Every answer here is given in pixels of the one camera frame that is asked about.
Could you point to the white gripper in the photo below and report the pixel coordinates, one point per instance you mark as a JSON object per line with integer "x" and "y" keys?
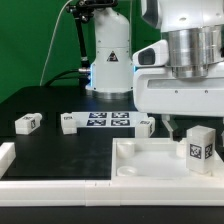
{"x": 157, "y": 91}

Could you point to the white square table top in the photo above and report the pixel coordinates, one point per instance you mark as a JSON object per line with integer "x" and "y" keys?
{"x": 158, "y": 158}

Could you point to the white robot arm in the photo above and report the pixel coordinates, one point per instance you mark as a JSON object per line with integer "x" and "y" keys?
{"x": 177, "y": 67}

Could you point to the fiducial marker sheet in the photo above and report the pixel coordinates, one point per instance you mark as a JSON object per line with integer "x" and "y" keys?
{"x": 108, "y": 119}

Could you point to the white U-shaped fence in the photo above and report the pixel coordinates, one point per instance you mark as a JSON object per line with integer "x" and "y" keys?
{"x": 199, "y": 190}

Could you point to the black camera stand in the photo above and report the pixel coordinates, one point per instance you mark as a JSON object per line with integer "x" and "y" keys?
{"x": 82, "y": 12}

